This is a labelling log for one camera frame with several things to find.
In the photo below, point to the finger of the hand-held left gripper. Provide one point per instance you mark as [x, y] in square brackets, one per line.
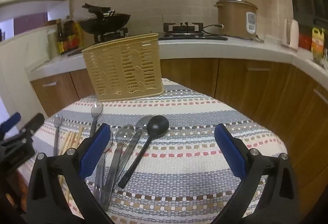
[33, 124]
[11, 121]

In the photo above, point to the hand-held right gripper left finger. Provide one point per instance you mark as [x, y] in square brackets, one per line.
[94, 149]

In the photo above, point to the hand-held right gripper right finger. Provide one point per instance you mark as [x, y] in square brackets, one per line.
[230, 149]

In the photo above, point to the wooden chopstick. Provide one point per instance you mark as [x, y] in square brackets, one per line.
[64, 144]
[67, 143]
[77, 136]
[72, 140]

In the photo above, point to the yellow plastic utensil basket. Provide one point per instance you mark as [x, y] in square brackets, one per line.
[123, 67]

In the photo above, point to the metal spoon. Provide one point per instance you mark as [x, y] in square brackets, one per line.
[58, 121]
[124, 134]
[142, 122]
[98, 177]
[96, 109]

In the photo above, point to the striped woven tablecloth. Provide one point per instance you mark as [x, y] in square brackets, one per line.
[184, 157]

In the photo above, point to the black plastic ladle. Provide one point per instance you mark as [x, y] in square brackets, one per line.
[156, 126]

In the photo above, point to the beige canister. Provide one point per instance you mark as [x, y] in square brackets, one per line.
[52, 44]

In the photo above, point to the dark soy sauce bottle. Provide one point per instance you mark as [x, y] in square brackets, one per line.
[61, 42]

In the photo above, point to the red label sauce bottle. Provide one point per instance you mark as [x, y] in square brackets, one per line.
[71, 38]

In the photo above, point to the yellow sauce bottle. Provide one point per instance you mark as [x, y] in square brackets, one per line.
[79, 34]

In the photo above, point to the white kitchen countertop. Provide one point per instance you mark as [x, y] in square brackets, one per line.
[194, 48]

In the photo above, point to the black gas stove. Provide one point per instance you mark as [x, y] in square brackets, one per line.
[179, 34]

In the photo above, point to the black wok with lid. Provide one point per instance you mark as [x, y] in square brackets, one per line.
[107, 21]

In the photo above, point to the brown rice cooker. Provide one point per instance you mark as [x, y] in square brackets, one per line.
[233, 21]

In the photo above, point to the white kettle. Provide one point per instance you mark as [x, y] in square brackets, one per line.
[292, 33]

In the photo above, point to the red box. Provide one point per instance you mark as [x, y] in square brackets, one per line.
[305, 39]

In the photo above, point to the yellow cooking oil bottle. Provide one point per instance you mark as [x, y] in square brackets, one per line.
[317, 43]

